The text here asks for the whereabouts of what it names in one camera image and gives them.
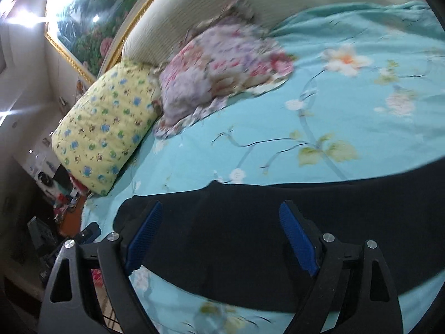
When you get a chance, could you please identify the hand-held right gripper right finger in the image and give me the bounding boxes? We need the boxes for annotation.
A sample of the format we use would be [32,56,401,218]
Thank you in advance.
[279,200,404,334]

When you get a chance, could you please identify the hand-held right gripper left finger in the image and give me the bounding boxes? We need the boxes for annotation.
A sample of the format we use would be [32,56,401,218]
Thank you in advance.
[38,200,163,334]

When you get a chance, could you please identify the black pants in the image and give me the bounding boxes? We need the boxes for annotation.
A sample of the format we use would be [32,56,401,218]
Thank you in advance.
[113,169,445,312]

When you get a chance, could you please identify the left hand-held gripper finger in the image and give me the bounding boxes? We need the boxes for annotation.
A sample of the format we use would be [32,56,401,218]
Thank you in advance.
[79,223,102,246]

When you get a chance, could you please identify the cluttered dark side table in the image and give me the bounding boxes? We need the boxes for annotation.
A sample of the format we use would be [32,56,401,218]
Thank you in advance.
[21,165,87,286]

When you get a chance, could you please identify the yellow printed pillow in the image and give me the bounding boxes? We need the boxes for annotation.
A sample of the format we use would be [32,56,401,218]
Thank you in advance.
[51,59,161,196]

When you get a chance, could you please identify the light blue floral bed sheet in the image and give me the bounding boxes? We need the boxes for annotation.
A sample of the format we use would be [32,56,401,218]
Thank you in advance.
[80,1,445,334]

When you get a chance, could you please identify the pink floral pillow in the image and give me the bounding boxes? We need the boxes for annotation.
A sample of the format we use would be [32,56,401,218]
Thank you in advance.
[153,1,296,140]

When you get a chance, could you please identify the gold framed landscape painting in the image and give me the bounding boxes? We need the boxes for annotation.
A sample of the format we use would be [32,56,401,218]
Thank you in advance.
[44,0,181,80]

